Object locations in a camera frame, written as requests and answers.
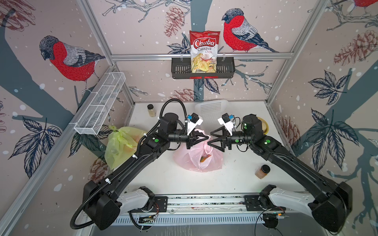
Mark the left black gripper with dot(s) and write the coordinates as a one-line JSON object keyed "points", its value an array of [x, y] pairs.
{"points": [[193, 137]]}

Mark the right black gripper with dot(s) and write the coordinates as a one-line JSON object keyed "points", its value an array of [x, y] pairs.
{"points": [[227, 139]]}

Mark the pink plastic bag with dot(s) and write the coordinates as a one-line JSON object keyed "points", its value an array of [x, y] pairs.
{"points": [[189, 159]]}

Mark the green plastic bag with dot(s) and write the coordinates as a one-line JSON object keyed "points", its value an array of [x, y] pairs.
{"points": [[122, 144]]}

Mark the orange peach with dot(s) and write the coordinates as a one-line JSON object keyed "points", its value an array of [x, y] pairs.
{"points": [[203, 158]]}

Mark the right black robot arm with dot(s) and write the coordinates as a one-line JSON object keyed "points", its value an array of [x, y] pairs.
{"points": [[327, 202]]}

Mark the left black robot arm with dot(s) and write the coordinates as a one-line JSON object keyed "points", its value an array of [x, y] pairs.
{"points": [[104, 201]]}

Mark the Chuba cassava chips bag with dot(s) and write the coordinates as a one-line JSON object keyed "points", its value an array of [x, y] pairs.
{"points": [[204, 51]]}

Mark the white perforated plastic basket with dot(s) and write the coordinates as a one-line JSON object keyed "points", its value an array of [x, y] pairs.
{"points": [[210, 112]]}

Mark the yellow bamboo steamer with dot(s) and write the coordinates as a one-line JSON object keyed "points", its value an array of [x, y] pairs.
{"points": [[265, 125]]}

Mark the pale spice jar black lid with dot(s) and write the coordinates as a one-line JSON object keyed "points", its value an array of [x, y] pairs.
{"points": [[151, 110]]}

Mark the orange spice jar black lid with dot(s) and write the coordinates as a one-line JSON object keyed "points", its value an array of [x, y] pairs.
{"points": [[262, 171]]}

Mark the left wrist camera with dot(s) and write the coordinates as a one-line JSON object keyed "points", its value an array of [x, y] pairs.
{"points": [[193, 121]]}

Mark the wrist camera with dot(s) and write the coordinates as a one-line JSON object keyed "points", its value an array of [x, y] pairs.
{"points": [[226, 121], [193, 121]]}

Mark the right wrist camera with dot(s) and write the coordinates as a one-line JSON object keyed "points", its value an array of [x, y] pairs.
{"points": [[226, 121]]}

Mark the black wall basket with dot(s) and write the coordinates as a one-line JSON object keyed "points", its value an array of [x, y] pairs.
{"points": [[181, 69]]}

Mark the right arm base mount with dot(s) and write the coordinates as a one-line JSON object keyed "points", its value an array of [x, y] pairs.
{"points": [[260, 203]]}

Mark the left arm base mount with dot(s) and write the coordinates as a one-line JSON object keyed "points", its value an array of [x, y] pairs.
{"points": [[159, 204]]}

